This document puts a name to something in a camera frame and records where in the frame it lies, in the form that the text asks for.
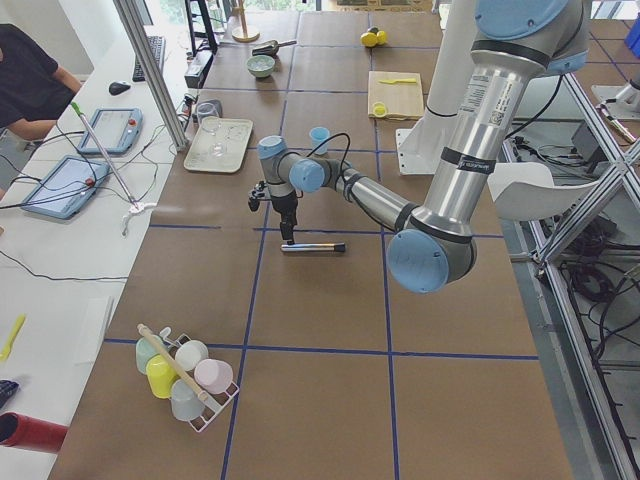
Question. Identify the wooden rack handle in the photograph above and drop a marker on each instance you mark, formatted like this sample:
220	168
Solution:
150	336

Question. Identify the blue teach pendant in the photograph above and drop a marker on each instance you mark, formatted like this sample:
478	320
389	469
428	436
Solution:
66	188
117	129

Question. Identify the round wooden stand base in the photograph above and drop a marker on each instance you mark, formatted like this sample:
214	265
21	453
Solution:
244	32

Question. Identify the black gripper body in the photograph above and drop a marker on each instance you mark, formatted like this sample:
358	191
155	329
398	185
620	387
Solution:
284	204

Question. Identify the yellow plastic knife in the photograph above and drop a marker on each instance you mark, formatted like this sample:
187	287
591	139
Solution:
6	348
394	81

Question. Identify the grey cup in rack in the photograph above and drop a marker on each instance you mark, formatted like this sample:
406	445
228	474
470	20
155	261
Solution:
185	405

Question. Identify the steel ice scoop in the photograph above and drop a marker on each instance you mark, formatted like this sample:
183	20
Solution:
271	48

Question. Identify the cream bear print tray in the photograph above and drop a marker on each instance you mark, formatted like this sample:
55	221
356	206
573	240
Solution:
235	134

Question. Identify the red cylinder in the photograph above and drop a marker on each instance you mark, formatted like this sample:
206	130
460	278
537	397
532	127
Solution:
28	433

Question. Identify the bamboo cutting board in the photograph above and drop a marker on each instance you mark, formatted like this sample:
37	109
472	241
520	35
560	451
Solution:
403	101

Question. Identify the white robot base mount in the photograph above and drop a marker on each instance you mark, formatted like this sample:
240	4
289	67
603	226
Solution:
419	148

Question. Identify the black computer mouse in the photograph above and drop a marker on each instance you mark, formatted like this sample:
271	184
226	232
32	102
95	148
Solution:
118	87

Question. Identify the mint green cup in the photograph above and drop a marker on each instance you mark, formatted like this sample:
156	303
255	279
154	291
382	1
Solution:
144	352

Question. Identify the yellow lemon half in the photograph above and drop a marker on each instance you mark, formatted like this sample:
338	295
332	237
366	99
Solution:
379	109

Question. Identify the pink cup in rack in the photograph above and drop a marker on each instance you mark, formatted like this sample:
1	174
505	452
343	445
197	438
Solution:
215	376

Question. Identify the green bowl of ice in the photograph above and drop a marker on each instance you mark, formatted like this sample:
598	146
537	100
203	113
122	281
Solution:
260	66

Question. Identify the clear wine glass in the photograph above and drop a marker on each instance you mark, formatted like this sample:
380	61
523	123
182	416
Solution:
211	125

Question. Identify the person in black shirt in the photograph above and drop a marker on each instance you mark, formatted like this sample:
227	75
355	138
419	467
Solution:
35	88

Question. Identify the yellow cup in rack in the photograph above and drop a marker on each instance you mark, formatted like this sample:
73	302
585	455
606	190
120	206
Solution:
161	376

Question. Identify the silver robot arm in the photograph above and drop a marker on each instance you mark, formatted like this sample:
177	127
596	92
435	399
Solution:
510	43

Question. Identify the yellow lemons on table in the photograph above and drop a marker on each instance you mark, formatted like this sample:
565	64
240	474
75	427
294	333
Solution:
373	37

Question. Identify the aluminium frame post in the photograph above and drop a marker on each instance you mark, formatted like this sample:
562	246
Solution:
133	26

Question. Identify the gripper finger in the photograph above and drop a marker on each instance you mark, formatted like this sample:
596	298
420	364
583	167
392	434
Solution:
290	234
284	230

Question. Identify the white wire cup rack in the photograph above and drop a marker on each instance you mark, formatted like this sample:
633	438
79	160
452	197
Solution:
215	403

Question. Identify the near blue teach pendant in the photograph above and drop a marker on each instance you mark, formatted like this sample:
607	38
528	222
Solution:
66	188

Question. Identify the light blue plastic cup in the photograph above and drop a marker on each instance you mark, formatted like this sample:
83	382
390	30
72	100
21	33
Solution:
318	138

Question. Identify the far blue teach pendant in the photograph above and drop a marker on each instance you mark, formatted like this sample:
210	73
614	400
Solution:
117	129

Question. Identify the white cup in rack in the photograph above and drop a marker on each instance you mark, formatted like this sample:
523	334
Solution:
190	354

